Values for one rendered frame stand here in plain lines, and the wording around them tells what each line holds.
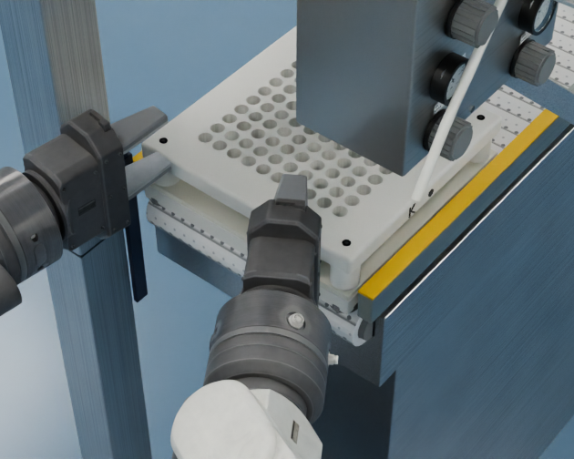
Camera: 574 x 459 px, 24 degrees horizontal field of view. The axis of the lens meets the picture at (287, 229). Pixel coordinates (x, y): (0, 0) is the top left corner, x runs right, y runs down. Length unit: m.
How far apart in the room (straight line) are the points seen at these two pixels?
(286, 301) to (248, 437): 0.14
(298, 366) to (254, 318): 0.05
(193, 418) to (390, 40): 0.29
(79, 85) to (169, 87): 1.66
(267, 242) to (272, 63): 0.36
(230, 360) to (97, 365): 0.50
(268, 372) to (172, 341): 1.41
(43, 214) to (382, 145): 0.27
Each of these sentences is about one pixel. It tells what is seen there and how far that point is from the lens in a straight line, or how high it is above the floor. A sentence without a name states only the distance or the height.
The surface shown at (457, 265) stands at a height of 0.85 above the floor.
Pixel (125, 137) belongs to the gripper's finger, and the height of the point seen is 1.05.
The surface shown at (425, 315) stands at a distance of 1.28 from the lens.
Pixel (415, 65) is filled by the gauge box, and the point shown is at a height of 1.21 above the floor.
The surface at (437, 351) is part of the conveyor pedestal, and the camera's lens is 1.50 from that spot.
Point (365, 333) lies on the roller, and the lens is 1.20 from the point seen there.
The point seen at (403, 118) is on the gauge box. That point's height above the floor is 1.16.
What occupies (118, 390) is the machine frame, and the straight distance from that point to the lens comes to 1.48.
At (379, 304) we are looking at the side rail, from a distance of 1.17.
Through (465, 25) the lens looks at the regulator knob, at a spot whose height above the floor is 1.23.
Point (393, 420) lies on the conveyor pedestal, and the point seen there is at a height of 0.59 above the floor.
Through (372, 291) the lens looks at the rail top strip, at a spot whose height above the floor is 0.93.
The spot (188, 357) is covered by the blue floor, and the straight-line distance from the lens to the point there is 2.31.
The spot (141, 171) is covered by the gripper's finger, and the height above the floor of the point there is 1.00.
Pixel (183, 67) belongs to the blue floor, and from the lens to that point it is 2.89.
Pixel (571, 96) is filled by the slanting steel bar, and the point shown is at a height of 1.01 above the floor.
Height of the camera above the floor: 1.78
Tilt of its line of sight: 45 degrees down
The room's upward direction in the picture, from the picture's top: straight up
